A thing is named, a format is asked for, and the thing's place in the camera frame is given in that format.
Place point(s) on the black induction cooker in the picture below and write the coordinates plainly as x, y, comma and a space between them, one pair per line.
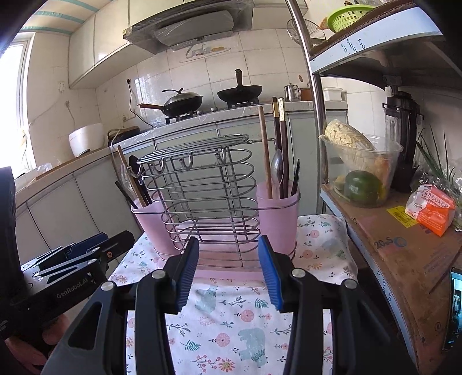
124, 135

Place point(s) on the dark chopstick with gold band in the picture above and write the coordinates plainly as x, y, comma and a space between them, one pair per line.
277, 129
284, 137

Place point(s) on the grey kitchen base cabinet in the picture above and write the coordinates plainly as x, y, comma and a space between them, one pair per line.
57, 209

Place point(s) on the white box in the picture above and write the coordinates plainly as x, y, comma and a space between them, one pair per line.
334, 94

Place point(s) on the pink drip tray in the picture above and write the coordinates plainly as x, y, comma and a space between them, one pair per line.
227, 273

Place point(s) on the cardboard sheet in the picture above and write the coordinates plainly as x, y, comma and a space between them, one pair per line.
404, 259

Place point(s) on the black chopstick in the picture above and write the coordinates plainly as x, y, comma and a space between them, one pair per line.
124, 193

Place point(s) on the black blender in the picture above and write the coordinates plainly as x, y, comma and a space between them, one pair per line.
404, 144

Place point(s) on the clear plastic spoon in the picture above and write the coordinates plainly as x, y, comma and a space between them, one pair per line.
277, 164
125, 178

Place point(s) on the wooden cutting board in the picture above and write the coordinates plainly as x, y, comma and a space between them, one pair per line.
72, 162

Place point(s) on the range hood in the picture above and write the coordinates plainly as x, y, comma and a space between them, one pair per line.
187, 27

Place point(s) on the green plastic basket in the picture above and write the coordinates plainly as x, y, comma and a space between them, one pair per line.
348, 18

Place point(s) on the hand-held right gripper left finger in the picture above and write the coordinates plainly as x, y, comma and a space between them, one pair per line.
187, 274

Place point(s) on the upper kitchen cabinet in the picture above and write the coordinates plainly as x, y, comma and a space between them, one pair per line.
104, 47

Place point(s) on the black plastic fork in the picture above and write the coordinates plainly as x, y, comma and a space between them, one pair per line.
295, 180

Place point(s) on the wall socket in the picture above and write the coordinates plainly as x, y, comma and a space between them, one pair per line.
62, 87

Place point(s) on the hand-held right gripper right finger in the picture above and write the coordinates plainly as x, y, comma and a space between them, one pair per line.
270, 274

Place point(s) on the enoki mushroom pack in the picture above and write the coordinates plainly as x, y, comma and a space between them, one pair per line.
346, 139

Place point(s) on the orange snack packet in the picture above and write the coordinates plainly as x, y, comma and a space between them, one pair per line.
431, 212

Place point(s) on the black wok with lid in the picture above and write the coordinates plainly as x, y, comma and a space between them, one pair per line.
182, 104

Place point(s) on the clear plastic container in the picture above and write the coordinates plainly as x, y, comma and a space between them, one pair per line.
391, 151

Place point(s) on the smartphone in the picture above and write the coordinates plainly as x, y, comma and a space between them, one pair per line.
454, 310

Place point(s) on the gas stove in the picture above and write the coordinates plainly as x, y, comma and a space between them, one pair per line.
202, 113

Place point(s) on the white rice cooker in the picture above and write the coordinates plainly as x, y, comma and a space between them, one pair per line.
86, 140

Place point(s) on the steel wok lid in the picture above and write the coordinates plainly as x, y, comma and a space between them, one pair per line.
182, 95

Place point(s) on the pink utensil cup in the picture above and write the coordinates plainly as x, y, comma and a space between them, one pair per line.
278, 223
151, 223

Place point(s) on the green onions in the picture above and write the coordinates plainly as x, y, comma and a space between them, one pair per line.
438, 169

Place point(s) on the steel kettle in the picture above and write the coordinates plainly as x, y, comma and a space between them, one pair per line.
291, 93

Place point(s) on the carrot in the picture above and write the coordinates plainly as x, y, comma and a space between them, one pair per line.
382, 169

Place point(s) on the black spoon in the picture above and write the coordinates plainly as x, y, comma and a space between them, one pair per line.
133, 164

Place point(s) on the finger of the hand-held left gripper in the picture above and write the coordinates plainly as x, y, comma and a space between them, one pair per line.
108, 248
88, 245

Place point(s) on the light brown wooden chopstick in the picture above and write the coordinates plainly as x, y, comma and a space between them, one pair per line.
127, 169

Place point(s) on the dark wooden chopstick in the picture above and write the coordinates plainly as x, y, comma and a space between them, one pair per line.
144, 193

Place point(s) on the animal print cloth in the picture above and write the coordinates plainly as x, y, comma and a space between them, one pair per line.
231, 324

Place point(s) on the clear wall shelf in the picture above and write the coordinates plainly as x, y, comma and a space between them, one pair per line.
205, 54

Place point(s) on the green bell pepper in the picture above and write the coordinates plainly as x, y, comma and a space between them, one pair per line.
362, 185

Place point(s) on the metal shelf rack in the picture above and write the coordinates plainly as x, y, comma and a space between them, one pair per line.
314, 108

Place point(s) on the brown clay pot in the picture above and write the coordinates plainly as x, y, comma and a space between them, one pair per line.
306, 94

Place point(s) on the person's left hand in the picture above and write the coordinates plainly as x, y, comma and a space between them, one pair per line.
56, 333

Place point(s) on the window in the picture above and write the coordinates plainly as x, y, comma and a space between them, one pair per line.
12, 108

